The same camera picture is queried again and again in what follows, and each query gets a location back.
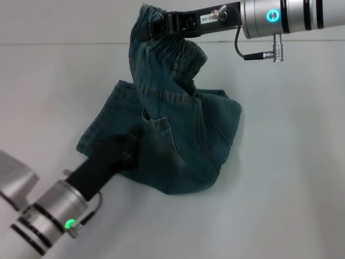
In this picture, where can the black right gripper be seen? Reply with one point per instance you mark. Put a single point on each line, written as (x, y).
(194, 29)

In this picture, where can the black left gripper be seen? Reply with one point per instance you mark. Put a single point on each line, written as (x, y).
(102, 167)

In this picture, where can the blue denim shorts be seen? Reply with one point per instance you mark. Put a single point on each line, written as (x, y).
(175, 135)

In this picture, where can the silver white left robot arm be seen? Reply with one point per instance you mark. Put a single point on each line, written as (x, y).
(54, 210)

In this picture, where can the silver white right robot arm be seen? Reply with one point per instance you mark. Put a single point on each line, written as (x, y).
(293, 13)

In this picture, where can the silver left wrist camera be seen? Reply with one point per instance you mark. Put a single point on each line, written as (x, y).
(13, 178)

